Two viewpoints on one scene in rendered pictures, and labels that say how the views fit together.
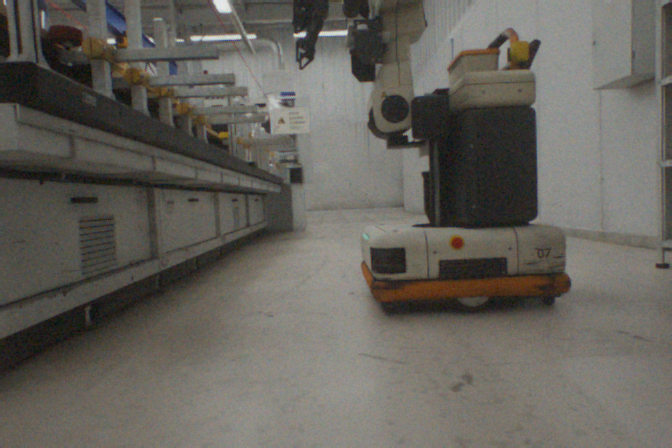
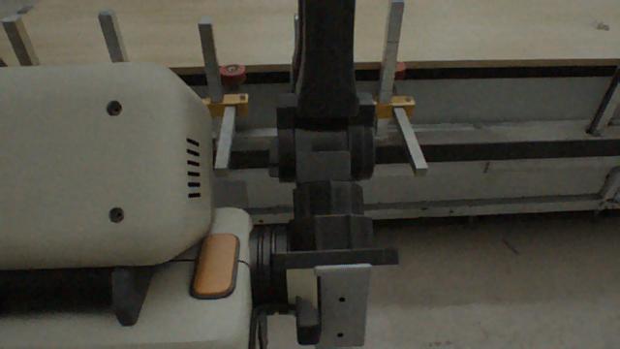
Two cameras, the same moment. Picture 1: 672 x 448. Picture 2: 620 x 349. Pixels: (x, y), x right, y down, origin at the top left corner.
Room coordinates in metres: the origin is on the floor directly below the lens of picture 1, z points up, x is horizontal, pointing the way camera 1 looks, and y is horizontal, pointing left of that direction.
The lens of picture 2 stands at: (2.03, -0.49, 1.53)
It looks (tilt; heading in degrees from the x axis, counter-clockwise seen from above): 41 degrees down; 88
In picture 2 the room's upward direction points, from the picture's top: straight up
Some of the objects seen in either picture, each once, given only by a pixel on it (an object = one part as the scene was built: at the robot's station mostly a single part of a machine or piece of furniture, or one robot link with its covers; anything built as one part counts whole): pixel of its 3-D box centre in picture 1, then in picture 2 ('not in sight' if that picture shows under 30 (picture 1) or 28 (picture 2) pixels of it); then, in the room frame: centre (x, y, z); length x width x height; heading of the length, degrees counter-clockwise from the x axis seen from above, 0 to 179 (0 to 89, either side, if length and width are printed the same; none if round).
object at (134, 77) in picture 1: (140, 80); not in sight; (1.57, 0.63, 0.82); 0.14 x 0.06 x 0.05; 1
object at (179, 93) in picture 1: (192, 93); (229, 123); (1.84, 0.54, 0.84); 0.43 x 0.03 x 0.04; 91
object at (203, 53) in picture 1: (140, 56); not in sight; (1.34, 0.53, 0.83); 0.43 x 0.03 x 0.04; 91
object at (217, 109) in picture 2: (166, 93); (226, 106); (1.82, 0.63, 0.84); 0.14 x 0.06 x 0.05; 1
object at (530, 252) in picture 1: (448, 255); not in sight; (1.85, -0.44, 0.16); 0.67 x 0.64 x 0.25; 91
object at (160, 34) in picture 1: (163, 84); (217, 98); (1.80, 0.63, 0.87); 0.04 x 0.04 x 0.48; 1
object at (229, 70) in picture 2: not in sight; (233, 84); (1.84, 0.73, 0.85); 0.08 x 0.08 x 0.11
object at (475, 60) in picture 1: (472, 73); not in sight; (1.85, -0.56, 0.87); 0.23 x 0.15 x 0.11; 1
